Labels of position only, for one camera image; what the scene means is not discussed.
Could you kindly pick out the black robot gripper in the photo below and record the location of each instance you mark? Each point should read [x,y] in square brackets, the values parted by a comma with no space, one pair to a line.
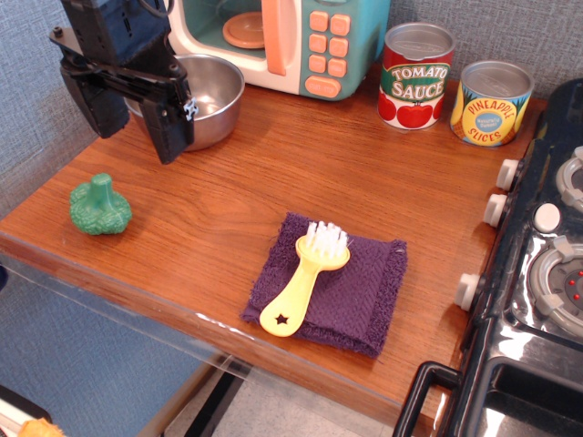
[133,35]

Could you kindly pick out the silver metal pot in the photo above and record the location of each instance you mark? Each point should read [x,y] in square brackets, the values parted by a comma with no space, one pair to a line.
[216,85]

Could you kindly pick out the teal toy microwave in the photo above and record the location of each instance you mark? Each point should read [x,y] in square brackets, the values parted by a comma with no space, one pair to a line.
[317,49]

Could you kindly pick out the green toy broccoli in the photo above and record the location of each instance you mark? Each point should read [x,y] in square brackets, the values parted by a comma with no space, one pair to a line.
[95,208]

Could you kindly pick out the yellow dish brush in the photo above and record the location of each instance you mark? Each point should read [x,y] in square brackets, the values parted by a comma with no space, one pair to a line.
[324,247]

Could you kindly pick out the purple folded cloth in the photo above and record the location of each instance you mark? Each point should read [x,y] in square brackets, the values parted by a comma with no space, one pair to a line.
[350,308]

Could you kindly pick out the tomato sauce can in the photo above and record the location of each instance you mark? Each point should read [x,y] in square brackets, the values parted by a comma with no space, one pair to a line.
[415,70]

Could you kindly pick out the orange fuzzy object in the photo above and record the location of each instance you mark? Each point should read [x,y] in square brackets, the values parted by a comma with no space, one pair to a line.
[40,428]

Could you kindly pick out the pineapple slices can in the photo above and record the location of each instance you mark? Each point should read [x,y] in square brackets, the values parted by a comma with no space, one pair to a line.
[491,101]

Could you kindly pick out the white stove knob middle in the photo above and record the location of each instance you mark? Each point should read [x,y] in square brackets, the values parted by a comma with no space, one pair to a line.
[494,209]

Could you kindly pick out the white stove knob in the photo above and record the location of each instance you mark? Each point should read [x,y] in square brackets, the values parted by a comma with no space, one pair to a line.
[466,290]
[494,209]
[507,173]

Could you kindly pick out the white stove knob bottom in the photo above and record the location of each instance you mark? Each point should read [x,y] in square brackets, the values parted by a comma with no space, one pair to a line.
[466,290]

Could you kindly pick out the white stove knob top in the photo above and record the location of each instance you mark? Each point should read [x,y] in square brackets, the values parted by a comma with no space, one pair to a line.
[507,173]

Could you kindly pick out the black toy stove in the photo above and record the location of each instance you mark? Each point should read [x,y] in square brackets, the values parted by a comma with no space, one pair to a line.
[521,369]

